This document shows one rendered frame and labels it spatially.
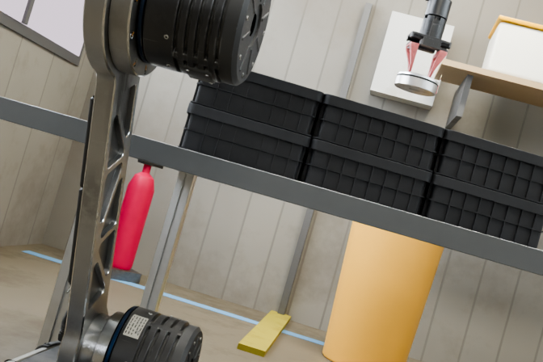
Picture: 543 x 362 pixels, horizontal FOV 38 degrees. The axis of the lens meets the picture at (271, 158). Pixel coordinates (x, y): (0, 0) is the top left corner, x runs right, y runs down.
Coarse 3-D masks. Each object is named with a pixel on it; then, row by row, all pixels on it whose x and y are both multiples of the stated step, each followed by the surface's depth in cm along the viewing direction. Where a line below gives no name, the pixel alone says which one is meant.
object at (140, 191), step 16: (144, 176) 429; (128, 192) 428; (144, 192) 427; (128, 208) 426; (144, 208) 429; (128, 224) 426; (144, 224) 432; (128, 240) 426; (128, 256) 427; (112, 272) 419; (128, 272) 424
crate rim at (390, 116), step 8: (328, 96) 184; (336, 96) 183; (320, 104) 188; (336, 104) 183; (344, 104) 183; (352, 104) 183; (360, 104) 184; (360, 112) 184; (368, 112) 184; (376, 112) 184; (384, 112) 184; (392, 112) 184; (392, 120) 184; (400, 120) 184; (408, 120) 184; (416, 120) 184; (416, 128) 184; (424, 128) 184; (432, 128) 184; (440, 128) 184; (440, 136) 185
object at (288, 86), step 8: (248, 80) 182; (256, 80) 183; (264, 80) 183; (272, 80) 183; (280, 80) 183; (280, 88) 183; (288, 88) 183; (296, 88) 183; (304, 88) 183; (304, 96) 183; (312, 96) 183; (320, 96) 184
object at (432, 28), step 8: (424, 16) 194; (432, 16) 192; (424, 24) 193; (432, 24) 192; (440, 24) 192; (416, 32) 191; (424, 32) 192; (432, 32) 192; (440, 32) 192; (416, 40) 196; (440, 40) 191; (448, 48) 193
